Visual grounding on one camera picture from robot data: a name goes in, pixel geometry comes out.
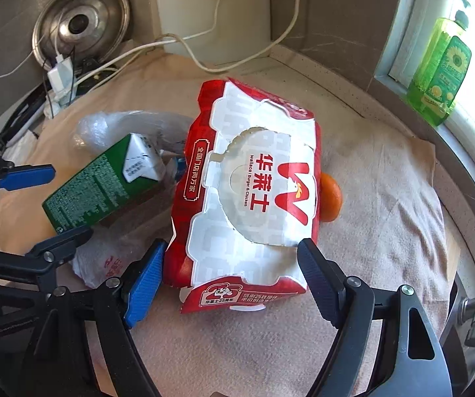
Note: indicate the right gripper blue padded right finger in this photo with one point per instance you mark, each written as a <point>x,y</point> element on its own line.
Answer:
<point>348,304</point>

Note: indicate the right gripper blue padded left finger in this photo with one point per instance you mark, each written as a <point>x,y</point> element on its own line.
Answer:
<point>119,304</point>

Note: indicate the white printed plastic bag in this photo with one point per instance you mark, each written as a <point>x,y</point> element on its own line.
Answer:
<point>112,249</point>

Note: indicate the peeled orange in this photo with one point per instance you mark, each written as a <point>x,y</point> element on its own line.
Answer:
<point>331,198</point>

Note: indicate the clear plastic bag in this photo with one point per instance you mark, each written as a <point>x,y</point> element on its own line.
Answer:
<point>155,141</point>

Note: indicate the green milk carton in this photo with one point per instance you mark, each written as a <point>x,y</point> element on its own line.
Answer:
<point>95,192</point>

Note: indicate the red white burger box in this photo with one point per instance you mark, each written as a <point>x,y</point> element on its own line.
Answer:
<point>248,196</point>

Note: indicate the beige towel cloth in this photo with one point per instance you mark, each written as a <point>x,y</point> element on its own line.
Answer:
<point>389,233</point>

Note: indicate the white charger plug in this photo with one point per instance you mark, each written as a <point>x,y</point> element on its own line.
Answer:
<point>61,76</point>

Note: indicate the steel pot lid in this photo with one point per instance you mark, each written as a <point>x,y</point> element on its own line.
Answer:
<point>86,28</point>

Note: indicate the green dish soap bottle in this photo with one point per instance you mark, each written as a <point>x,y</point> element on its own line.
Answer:
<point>442,70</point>

